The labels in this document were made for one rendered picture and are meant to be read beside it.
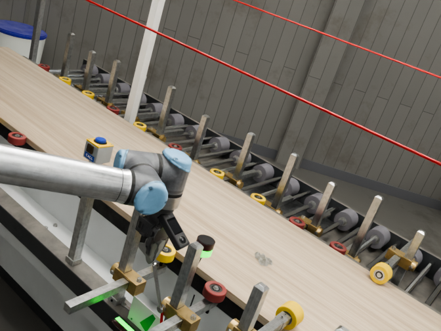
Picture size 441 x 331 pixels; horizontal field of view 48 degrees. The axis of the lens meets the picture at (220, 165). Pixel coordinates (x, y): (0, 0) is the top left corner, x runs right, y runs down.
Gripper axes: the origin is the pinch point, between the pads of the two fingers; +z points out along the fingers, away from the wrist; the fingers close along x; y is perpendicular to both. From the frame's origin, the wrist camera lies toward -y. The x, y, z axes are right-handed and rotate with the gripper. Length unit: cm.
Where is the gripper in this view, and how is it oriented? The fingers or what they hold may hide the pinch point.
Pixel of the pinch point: (151, 261)
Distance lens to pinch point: 157.9
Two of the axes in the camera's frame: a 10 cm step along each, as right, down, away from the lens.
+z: -3.0, 8.8, 3.7
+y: -7.5, -4.6, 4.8
